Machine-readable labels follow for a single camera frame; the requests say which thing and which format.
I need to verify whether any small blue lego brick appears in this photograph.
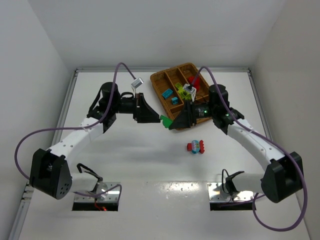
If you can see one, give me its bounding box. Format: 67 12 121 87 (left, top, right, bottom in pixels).
171 97 179 105

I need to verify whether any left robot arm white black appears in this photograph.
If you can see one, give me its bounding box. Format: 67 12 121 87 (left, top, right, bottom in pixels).
29 82 161 200

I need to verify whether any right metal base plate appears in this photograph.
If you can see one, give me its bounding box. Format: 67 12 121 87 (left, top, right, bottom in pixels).
207 181 258 202

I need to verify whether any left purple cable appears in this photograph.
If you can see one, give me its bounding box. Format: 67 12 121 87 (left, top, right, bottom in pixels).
14 62 137 196

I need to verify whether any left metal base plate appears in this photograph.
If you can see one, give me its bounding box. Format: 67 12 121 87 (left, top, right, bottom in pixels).
73 182 122 205

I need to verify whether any purple cable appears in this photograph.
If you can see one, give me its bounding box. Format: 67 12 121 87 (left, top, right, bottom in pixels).
187 66 307 231
14 62 137 196

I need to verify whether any lime long lego brick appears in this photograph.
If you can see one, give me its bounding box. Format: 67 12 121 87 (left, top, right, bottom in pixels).
177 89 189 100

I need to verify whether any lime square lego brick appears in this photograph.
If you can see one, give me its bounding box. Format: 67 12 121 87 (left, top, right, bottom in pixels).
174 82 183 90

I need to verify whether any blue long lego brick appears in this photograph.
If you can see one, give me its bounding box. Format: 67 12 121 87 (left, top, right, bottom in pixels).
161 88 173 100

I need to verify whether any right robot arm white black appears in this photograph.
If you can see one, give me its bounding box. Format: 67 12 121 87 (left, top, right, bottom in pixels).
168 84 303 203

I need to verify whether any blue fish lego assembly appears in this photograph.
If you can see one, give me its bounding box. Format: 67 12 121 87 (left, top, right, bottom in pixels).
186 140 205 154

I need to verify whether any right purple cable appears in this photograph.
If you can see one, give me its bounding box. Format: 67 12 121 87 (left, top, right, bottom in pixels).
187 66 307 231

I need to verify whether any brown wicker divided basket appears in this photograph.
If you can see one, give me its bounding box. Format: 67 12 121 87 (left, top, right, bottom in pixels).
150 63 229 130

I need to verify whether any green lego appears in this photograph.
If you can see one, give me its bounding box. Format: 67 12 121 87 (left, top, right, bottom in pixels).
160 115 173 129

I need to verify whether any metal base plate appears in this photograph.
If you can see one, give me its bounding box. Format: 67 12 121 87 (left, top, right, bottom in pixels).
73 182 122 205
207 181 258 202

